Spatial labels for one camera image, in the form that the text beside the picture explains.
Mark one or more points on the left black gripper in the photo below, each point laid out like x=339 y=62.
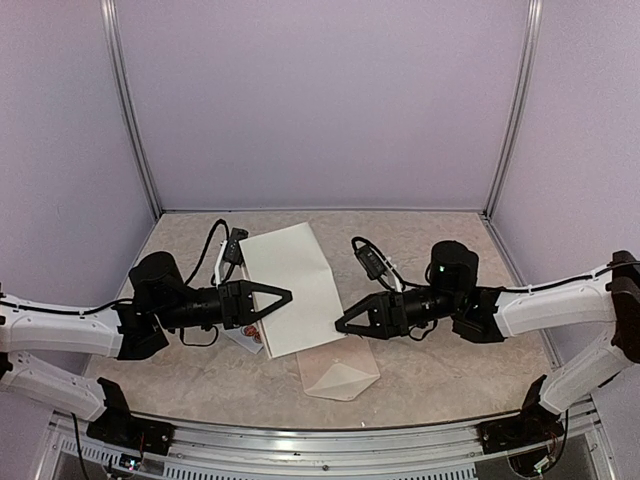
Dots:
x=237 y=306

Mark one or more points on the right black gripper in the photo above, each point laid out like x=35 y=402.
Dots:
x=386 y=314

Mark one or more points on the beige ornate letter paper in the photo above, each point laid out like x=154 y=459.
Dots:
x=292 y=259

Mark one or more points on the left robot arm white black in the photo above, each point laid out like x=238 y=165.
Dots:
x=134 y=329

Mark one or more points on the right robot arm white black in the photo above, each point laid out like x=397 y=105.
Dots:
x=483 y=315

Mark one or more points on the cream open envelope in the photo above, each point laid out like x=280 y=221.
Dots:
x=338 y=371

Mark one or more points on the white sticker sheet with seals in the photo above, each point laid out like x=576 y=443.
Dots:
x=247 y=337

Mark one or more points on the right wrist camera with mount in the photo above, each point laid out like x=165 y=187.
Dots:
x=377 y=266

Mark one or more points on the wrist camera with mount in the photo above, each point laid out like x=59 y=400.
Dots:
x=229 y=258
x=377 y=266

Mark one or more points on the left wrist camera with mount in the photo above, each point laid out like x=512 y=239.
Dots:
x=229 y=258

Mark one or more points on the front aluminium rail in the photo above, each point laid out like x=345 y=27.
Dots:
x=439 y=451

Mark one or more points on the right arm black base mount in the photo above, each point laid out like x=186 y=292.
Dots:
x=532 y=424

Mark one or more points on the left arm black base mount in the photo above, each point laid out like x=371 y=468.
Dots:
x=116 y=425

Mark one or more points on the left aluminium frame post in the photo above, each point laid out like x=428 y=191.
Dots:
x=115 y=49

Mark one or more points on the aluminium frame post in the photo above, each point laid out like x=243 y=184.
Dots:
x=115 y=49
x=517 y=107

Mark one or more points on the right aluminium frame post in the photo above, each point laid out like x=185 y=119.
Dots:
x=517 y=107

